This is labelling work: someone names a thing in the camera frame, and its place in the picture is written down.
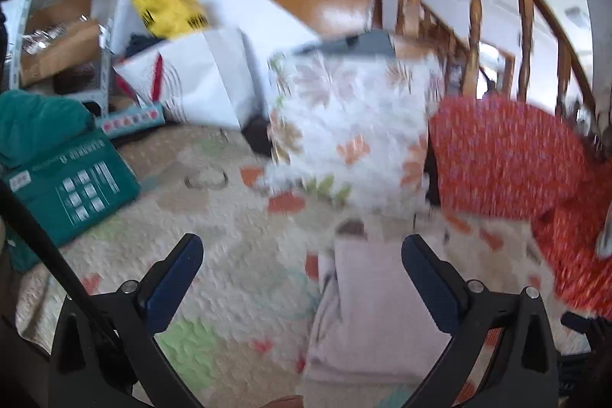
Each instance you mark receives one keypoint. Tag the green cardboard box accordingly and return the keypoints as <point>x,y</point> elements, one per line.
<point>95,178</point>

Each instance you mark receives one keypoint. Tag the red floral blanket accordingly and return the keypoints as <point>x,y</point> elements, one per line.
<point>502,159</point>

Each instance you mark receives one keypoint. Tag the white floral pillow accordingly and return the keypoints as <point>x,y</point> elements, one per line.
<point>349,126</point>

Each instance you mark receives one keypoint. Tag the dark cloth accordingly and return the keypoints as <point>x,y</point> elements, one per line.
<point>258,135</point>

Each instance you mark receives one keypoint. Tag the pink patterned long box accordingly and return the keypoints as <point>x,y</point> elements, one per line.
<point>129,119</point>

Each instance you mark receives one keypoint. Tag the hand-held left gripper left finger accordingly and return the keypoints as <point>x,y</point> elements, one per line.
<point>172,288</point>

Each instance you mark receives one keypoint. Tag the wooden staircase with banister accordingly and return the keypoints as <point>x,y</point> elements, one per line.
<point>471,6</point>

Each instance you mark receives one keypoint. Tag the cream quilted bed cover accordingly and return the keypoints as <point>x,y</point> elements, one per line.
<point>229,245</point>

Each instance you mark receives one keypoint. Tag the teal cloth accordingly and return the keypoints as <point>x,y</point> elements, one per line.
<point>38,121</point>

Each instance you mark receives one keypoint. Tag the yellow plastic bag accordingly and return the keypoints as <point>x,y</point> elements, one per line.
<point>167,1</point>

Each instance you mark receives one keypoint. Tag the white paper bag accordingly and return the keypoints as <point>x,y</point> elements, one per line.
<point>215,73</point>

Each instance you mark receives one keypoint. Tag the pink towel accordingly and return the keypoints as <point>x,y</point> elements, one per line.
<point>382,317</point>

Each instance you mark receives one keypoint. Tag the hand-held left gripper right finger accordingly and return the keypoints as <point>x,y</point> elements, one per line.
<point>430,288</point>

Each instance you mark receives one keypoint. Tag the grey flat box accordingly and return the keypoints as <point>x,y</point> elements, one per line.
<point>354,44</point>

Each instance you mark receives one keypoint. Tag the brown cardboard box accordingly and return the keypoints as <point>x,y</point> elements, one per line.
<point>62,49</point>

